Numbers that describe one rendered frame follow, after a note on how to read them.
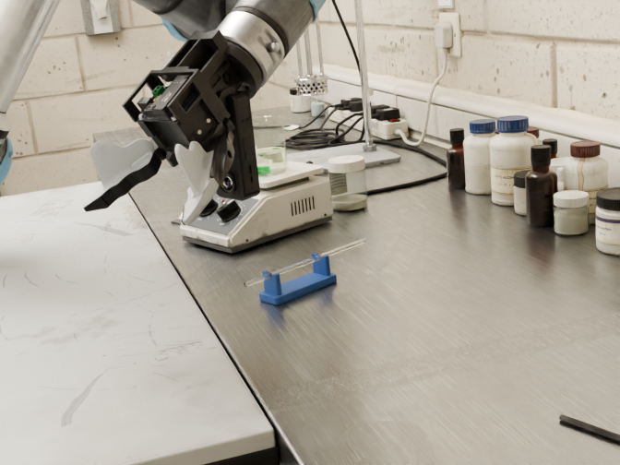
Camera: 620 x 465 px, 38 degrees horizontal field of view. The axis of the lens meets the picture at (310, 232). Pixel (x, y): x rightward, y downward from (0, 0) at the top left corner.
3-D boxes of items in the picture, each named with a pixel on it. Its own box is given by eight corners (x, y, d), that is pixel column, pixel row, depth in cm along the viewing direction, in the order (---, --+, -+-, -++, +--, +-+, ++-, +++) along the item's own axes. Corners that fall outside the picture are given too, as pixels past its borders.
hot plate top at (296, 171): (265, 189, 130) (265, 183, 130) (216, 180, 139) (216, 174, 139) (327, 171, 138) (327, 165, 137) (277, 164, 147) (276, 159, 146)
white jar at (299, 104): (315, 108, 258) (312, 85, 256) (311, 112, 252) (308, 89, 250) (293, 110, 259) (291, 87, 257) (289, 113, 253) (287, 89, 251)
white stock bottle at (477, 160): (509, 193, 146) (506, 122, 143) (470, 196, 146) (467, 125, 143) (499, 184, 152) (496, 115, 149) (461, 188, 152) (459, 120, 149)
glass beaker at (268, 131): (291, 177, 134) (285, 120, 132) (247, 182, 134) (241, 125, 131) (289, 168, 141) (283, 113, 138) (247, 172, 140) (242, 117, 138)
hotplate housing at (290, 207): (232, 256, 127) (224, 201, 125) (179, 242, 137) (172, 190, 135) (346, 218, 141) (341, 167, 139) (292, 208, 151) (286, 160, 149)
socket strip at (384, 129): (387, 140, 199) (385, 121, 198) (327, 119, 236) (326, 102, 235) (410, 137, 201) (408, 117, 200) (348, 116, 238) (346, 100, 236)
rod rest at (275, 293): (277, 306, 107) (273, 277, 106) (258, 300, 109) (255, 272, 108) (338, 281, 113) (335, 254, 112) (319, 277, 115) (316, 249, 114)
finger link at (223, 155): (181, 187, 85) (184, 133, 92) (190, 199, 86) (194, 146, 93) (224, 168, 84) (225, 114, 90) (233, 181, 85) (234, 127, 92)
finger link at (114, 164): (53, 163, 91) (130, 113, 91) (88, 203, 95) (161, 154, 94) (56, 178, 88) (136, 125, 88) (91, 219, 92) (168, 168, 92)
